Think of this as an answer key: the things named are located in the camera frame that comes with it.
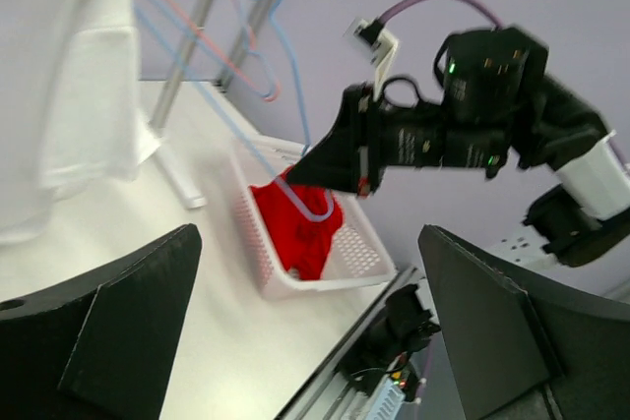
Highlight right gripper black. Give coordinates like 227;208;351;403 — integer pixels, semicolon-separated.
285;76;445;197

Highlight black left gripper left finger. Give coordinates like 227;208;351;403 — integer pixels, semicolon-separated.
1;224;202;419

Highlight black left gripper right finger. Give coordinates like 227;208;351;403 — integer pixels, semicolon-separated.
418;225;629;419

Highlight red t shirt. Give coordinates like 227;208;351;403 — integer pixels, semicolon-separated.
249;182;344;280

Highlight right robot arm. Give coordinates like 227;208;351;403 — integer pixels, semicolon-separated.
285;27;629;268

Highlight white t shirt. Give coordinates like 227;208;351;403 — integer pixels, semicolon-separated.
1;0;158;244

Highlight white plastic basket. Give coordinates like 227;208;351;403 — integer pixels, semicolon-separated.
225;136;396;300

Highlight clothes rack white silver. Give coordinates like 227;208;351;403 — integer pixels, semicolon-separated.
150;0;296;210

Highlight pink wire hanger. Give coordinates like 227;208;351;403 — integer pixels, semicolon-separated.
158;0;255;89

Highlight white slotted cable duct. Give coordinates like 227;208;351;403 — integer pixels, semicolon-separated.
364;377;406;420

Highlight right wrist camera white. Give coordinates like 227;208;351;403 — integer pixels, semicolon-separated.
344;18;400;100

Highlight aluminium rail frame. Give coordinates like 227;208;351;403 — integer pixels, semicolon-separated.
276;268;440;419

